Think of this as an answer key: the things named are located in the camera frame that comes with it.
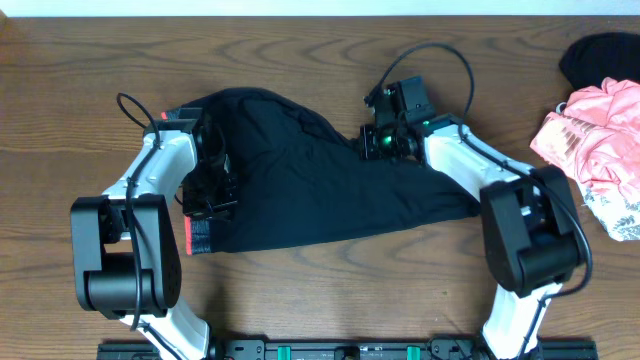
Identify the black garment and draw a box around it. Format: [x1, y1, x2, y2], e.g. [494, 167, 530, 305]
[559, 32, 639, 89]

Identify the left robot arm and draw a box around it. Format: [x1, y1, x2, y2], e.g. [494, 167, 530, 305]
[70, 119, 237, 359]

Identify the pink garment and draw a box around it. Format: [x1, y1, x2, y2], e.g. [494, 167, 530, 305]
[530, 77, 639, 203]

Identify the white floral garment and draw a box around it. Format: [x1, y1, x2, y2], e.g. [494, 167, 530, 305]
[578, 184, 639, 242]

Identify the black leggings red waistband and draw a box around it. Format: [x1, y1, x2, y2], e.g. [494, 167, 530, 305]
[185, 88, 480, 255]

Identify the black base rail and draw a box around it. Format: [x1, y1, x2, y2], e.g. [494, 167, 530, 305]
[96, 337, 599, 360]

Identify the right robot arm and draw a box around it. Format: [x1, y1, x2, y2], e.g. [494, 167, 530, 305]
[359, 77, 591, 359]

